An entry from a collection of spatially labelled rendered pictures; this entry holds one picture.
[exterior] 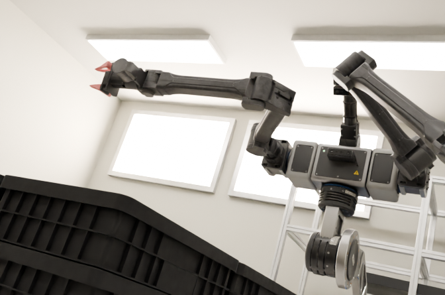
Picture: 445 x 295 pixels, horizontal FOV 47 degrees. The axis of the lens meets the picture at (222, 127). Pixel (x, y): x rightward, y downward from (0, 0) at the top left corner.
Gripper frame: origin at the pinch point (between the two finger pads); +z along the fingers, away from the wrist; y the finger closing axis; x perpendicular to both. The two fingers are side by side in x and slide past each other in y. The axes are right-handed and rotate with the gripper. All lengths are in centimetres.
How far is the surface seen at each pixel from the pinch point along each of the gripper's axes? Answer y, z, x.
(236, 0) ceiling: -118, 30, 135
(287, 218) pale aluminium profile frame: 9, -16, 195
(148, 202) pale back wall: 7, 154, 289
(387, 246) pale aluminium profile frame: 14, -80, 193
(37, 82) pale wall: -68, 238, 188
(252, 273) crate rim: 51, -80, -21
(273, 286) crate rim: 53, -81, -10
